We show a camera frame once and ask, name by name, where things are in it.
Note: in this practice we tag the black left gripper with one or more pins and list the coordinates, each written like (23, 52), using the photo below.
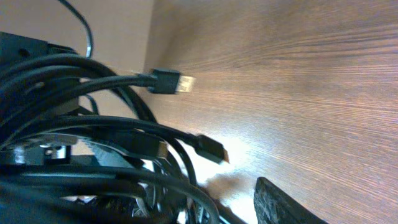
(51, 149)

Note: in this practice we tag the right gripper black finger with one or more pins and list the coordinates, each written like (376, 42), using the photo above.
(273, 206)

